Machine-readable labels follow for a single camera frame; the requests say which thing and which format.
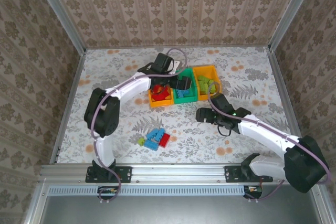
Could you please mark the aluminium rear rail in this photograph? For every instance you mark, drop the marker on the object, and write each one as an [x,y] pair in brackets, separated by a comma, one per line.
[131,48]

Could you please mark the aluminium side rail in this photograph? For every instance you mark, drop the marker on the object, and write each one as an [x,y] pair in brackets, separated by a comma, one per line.
[286,103]
[68,103]

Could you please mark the red lego brick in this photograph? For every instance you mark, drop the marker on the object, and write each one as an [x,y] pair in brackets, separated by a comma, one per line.
[164,140]
[157,88]
[166,94]

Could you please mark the aluminium frame post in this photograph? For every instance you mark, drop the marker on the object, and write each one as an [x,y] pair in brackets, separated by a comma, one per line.
[291,11]
[61,11]

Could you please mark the large green lego brick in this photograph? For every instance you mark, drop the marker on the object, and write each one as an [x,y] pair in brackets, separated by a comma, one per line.
[210,81]

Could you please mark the orange plastic bin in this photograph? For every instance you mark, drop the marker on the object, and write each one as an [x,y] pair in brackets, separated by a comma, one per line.
[207,70]
[160,104]

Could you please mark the grey metal sheet panel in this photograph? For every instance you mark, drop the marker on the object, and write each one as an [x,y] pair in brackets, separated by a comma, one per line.
[178,211]

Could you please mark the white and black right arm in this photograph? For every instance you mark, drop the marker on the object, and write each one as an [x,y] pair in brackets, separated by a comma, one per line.
[262,132]

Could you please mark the red sloped lego block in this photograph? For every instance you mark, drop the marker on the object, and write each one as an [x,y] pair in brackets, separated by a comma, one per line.
[157,97]

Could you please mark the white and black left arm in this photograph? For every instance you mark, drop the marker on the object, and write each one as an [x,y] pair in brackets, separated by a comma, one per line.
[131,87]

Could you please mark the floral patterned table cover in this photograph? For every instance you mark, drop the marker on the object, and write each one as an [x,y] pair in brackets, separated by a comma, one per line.
[183,155]

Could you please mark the green plastic bin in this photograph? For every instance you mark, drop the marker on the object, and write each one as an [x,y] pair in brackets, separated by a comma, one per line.
[185,100]

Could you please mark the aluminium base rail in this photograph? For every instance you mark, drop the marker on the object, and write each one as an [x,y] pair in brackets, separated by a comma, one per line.
[178,172]

